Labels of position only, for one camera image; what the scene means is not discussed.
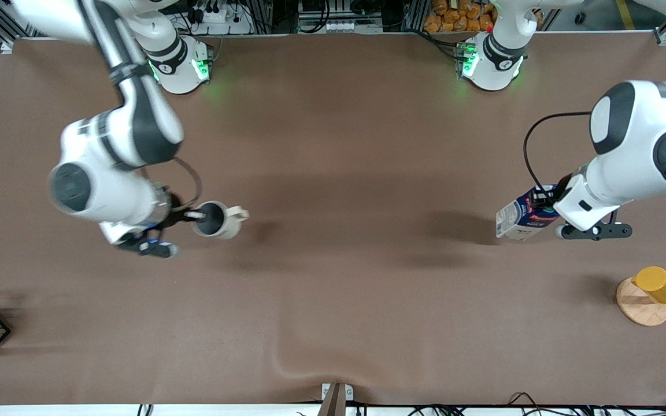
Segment cream mug with grey inside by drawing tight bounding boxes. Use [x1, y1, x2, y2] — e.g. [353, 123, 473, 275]
[190, 200, 250, 241]

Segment blue whole milk carton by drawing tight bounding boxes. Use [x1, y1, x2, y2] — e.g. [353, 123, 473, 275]
[495, 185, 561, 242]

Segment yellow plastic cup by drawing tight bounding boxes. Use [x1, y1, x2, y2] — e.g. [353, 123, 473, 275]
[631, 266, 666, 306]

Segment round wooden cup stand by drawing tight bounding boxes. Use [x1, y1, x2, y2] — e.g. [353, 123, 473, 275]
[616, 276, 666, 328]

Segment power strip with black plugs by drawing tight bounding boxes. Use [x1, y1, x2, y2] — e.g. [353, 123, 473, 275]
[185, 0, 254, 36]

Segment bag of orange buns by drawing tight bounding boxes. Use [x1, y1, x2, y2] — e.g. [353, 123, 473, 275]
[423, 0, 497, 34]

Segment white power strip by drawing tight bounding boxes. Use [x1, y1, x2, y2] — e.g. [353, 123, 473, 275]
[321, 20, 384, 34]

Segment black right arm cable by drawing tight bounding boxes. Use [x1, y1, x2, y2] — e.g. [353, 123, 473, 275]
[172, 156, 204, 211]

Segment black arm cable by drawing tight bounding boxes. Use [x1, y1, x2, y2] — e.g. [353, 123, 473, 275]
[522, 111, 592, 198]
[172, 156, 204, 211]

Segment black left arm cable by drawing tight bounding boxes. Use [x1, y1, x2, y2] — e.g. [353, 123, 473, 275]
[522, 111, 592, 198]

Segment grey metal camera mount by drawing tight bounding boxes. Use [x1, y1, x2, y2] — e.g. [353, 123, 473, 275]
[317, 382, 354, 416]

